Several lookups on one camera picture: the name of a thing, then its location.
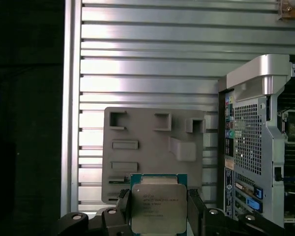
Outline grey parts rack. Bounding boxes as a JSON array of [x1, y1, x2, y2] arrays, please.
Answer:
[[101, 106, 219, 205]]

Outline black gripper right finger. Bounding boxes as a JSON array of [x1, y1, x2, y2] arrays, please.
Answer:
[[186, 188, 286, 236]]

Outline silver CPU with green edge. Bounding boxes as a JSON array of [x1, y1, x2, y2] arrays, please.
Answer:
[[129, 173, 189, 236]]

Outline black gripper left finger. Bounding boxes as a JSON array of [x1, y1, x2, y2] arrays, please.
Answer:
[[54, 188, 132, 236]]

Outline black PC case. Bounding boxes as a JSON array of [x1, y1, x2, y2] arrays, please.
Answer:
[[217, 54, 295, 236]]

